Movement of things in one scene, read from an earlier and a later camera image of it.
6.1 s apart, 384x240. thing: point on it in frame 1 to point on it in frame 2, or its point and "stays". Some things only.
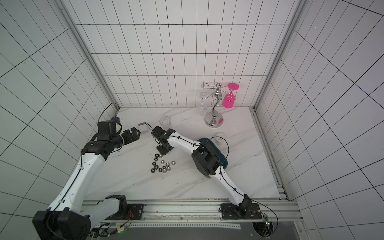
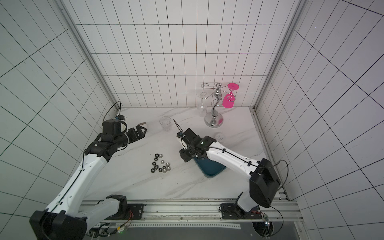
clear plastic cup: [165, 121] stays
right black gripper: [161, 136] to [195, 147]
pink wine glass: [229, 99] stays
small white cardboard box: [143, 127] stays
